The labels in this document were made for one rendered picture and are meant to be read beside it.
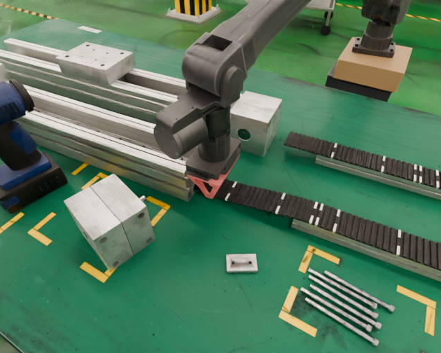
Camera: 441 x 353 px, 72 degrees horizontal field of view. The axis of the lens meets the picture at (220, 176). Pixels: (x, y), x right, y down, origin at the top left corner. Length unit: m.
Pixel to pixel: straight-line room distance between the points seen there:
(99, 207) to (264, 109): 0.39
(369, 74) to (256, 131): 0.48
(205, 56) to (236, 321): 0.38
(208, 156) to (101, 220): 0.20
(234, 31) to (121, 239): 0.35
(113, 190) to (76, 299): 0.17
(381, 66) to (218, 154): 0.65
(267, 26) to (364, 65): 0.57
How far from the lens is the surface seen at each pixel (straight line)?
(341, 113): 0.89
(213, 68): 0.42
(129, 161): 0.61
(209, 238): 0.55
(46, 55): 1.09
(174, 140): 0.42
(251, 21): 0.48
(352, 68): 1.04
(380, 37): 1.08
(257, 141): 0.67
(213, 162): 0.52
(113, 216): 0.48
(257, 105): 0.69
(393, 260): 0.59
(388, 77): 1.03
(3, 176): 0.68
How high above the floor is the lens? 1.24
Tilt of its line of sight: 46 degrees down
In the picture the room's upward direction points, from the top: straight up
